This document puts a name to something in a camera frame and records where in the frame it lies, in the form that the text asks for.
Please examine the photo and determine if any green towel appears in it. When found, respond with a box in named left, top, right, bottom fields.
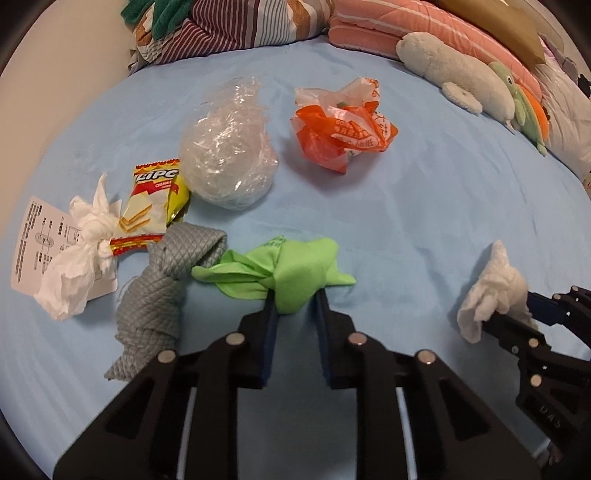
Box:
left=121, top=0, right=197, bottom=40

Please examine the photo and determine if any brown paper bag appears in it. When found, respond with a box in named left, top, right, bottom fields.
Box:
left=436, top=0, right=546, bottom=70

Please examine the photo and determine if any striped blanket bundle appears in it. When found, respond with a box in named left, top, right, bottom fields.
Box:
left=128, top=0, right=335, bottom=75

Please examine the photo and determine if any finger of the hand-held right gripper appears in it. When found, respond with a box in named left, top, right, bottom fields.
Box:
left=481, top=311, right=591, bottom=441
left=526, top=285, right=591, bottom=348

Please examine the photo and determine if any yellow snack wrapper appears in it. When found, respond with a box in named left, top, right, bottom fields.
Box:
left=109, top=158, right=191, bottom=257

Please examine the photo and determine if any pink striped pillow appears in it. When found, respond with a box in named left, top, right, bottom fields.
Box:
left=328, top=0, right=543, bottom=100

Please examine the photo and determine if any small white tissue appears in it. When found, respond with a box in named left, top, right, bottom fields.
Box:
left=457, top=240, right=539, bottom=344

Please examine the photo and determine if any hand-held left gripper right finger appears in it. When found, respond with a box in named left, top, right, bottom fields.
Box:
left=315, top=288, right=541, bottom=480

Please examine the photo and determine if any green cloth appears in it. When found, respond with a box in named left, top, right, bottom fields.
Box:
left=191, top=236, right=357, bottom=317

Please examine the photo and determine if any white plush toy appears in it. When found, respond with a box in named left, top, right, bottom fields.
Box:
left=396, top=33, right=517, bottom=130

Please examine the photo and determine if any green turtle plush toy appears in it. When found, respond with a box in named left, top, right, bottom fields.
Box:
left=489, top=61, right=552, bottom=158

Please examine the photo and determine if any white pillow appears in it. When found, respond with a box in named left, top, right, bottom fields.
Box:
left=536, top=37, right=591, bottom=181

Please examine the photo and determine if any orange plastic bag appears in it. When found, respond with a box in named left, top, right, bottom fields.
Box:
left=289, top=78, right=400, bottom=175

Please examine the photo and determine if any grey quilted cloth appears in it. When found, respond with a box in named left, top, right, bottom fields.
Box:
left=104, top=222, right=228, bottom=383

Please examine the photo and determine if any white printed card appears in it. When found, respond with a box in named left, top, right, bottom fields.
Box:
left=10, top=196, right=118, bottom=303

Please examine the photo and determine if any clear plastic bag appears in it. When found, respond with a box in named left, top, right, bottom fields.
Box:
left=178, top=76, right=280, bottom=212

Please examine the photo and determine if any large white tissue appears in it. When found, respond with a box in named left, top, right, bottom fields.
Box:
left=34, top=173, right=123, bottom=321

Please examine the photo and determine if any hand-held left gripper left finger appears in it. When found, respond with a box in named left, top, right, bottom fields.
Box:
left=52, top=290, right=280, bottom=480

